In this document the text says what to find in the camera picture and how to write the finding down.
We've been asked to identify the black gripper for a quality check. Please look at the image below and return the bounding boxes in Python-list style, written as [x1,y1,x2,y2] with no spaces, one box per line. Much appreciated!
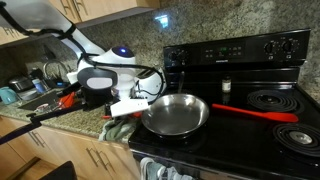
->
[103,101,115,117]

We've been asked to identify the green towel with floral band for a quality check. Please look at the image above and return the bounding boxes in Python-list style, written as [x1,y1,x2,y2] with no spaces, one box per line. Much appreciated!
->
[98,116,143,144]

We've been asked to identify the grey floral towel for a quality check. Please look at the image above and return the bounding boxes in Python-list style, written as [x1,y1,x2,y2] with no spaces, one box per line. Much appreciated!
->
[139,156,195,180]

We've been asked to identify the red plastic utensil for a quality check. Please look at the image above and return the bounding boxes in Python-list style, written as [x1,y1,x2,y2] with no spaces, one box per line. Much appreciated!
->
[101,112,143,120]

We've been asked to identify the orange red plastic tool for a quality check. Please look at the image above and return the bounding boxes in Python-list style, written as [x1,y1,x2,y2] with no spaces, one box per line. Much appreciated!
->
[59,90,78,108]

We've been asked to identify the wooden lower cabinets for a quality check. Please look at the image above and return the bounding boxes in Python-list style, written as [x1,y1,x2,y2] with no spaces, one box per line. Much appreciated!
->
[0,114,141,180]

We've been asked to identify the clear glass jar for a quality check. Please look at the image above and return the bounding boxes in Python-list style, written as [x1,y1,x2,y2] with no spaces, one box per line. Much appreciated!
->
[34,101,57,114]

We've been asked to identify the stainless steel pot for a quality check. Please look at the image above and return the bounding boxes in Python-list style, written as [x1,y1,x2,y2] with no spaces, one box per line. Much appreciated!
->
[140,70,211,140]

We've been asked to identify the kitchen sink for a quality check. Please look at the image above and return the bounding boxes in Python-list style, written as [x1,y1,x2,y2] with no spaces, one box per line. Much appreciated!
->
[18,89,62,112]

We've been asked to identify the arched metal faucet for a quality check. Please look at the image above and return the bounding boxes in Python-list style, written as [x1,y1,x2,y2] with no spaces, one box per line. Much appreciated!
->
[43,58,70,83]

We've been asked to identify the blue cup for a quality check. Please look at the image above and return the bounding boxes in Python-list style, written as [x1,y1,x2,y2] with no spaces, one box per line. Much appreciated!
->
[31,77,48,95]

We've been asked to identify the black stove knob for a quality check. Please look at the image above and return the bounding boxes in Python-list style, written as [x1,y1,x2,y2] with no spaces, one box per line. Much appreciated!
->
[264,40,279,55]
[282,38,299,53]
[167,49,179,63]
[178,49,190,62]

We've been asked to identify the dark metal pot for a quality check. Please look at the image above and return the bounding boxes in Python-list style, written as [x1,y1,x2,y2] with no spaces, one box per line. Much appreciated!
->
[7,75,34,94]

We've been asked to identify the wooden upper cabinet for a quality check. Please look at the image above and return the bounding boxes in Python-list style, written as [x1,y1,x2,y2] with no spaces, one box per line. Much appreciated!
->
[0,0,161,47]

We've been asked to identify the teal cup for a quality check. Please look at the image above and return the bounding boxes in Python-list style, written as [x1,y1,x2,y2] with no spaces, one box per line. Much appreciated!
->
[0,86,18,106]

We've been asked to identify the small spice jar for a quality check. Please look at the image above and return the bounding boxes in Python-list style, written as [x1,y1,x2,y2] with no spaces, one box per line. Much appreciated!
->
[221,75,233,94]

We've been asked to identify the black electric stove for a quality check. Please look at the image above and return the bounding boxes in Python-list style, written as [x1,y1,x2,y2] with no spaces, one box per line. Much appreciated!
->
[127,28,320,180]

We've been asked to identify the red silicone spatula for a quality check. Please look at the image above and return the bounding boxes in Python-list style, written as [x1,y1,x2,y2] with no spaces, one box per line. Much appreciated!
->
[210,102,300,124]

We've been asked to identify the black coil burner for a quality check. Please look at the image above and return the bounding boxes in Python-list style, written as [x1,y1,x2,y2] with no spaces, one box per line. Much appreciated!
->
[271,122,320,158]
[245,88,300,114]

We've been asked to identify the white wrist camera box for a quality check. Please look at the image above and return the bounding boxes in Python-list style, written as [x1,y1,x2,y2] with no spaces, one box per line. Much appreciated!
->
[109,97,150,118]

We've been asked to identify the metal cabinet handle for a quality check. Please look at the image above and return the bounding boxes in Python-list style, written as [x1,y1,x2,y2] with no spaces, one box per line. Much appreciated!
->
[85,147,102,168]
[27,130,40,148]
[34,130,47,148]
[97,149,115,173]

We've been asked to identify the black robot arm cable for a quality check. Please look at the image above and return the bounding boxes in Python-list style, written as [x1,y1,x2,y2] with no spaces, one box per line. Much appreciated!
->
[0,1,167,101]

